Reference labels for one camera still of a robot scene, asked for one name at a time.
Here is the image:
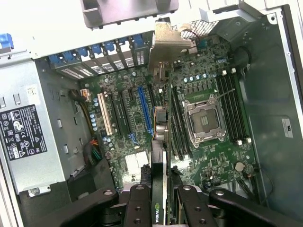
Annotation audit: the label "green motherboard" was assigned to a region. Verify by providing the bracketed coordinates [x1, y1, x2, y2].
[79, 35, 258, 192]

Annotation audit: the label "silver chipset heatsink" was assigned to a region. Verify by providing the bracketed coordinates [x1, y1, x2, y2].
[124, 152, 151, 175]

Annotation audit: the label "silver coin cell battery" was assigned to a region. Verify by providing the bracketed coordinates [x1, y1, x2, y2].
[233, 161, 245, 173]

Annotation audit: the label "metal CPU socket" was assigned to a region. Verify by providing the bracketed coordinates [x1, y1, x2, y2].
[181, 94, 227, 149]

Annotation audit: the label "blue expansion slot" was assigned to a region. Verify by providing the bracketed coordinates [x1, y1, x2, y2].
[136, 85, 154, 137]

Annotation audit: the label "black expansion slot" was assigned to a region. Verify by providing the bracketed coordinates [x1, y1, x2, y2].
[119, 89, 132, 135]
[109, 93, 122, 134]

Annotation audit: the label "white expansion slot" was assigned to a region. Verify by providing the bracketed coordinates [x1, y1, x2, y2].
[97, 92, 114, 136]

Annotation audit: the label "black RAM slot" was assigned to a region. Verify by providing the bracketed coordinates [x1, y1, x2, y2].
[226, 73, 246, 142]
[216, 74, 235, 144]

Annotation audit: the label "RAM slot white clips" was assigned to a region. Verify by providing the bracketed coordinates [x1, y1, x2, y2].
[231, 67, 252, 144]
[221, 68, 242, 146]

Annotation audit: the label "grey power supply black label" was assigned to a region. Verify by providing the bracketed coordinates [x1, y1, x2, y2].
[0, 58, 71, 198]

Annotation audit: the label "open black PC case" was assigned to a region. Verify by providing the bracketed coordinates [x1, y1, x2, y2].
[0, 0, 303, 227]

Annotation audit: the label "grey parts rack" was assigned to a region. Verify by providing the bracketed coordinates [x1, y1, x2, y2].
[80, 0, 180, 31]

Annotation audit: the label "blue case release tab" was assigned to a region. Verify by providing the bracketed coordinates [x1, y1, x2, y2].
[0, 33, 13, 50]

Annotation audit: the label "coloured power wire bundle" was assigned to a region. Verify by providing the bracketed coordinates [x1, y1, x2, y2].
[82, 139, 103, 166]

